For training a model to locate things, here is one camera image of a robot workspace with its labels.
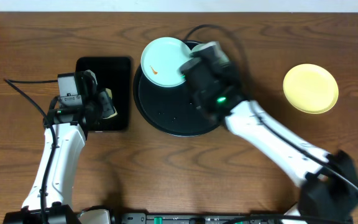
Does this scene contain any yellow green sponge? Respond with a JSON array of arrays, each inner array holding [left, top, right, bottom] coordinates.
[[103, 88, 117, 119]]

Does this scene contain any light blue plate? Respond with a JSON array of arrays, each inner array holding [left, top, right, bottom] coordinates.
[[140, 37, 191, 88], [191, 44, 209, 54]]

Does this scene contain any yellow plate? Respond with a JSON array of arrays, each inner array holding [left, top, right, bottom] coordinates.
[[283, 63, 339, 114]]

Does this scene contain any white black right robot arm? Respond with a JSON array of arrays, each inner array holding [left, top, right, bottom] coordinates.
[[193, 87, 358, 223]]

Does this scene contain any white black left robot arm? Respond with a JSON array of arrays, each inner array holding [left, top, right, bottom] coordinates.
[[3, 123, 114, 224]]

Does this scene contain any black rectangular tray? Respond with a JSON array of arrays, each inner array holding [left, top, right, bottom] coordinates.
[[76, 57, 132, 132]]

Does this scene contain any black round tray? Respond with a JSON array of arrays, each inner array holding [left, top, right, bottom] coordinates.
[[133, 41, 218, 136]]

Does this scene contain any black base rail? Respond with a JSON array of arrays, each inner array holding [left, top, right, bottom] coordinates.
[[116, 212, 295, 224]]

